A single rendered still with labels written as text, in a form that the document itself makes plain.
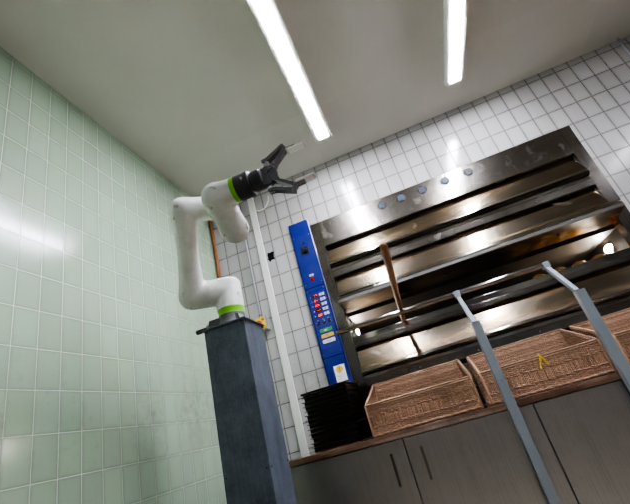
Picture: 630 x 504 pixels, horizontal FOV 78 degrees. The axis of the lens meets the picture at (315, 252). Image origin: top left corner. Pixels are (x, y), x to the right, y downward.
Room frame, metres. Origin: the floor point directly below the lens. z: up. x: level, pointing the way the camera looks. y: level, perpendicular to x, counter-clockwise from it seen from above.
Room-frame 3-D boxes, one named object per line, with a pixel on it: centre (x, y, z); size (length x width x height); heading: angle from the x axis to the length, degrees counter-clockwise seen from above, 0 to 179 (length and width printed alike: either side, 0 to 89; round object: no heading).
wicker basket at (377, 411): (2.31, -0.34, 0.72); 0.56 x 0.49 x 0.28; 79
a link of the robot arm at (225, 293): (1.75, 0.47, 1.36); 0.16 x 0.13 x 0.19; 111
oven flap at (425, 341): (2.46, -0.97, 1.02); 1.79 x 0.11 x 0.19; 79
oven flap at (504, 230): (2.46, -0.97, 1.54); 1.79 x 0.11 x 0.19; 79
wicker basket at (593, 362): (2.20, -0.92, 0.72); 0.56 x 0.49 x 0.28; 77
